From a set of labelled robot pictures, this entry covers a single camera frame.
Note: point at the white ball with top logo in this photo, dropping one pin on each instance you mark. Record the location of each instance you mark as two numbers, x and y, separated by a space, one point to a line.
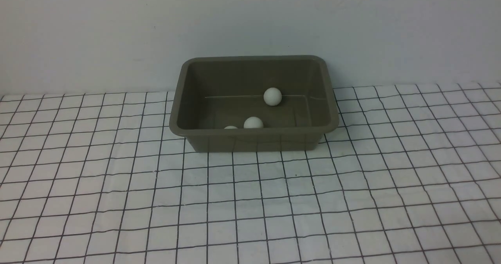
253 122

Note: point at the plain white table-tennis ball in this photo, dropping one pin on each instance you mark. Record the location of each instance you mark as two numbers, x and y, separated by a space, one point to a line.
272 96

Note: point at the olive green plastic bin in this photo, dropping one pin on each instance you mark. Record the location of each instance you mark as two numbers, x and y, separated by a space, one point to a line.
215 92

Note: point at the white black-grid tablecloth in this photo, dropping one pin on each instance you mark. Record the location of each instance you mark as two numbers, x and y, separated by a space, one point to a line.
411 176

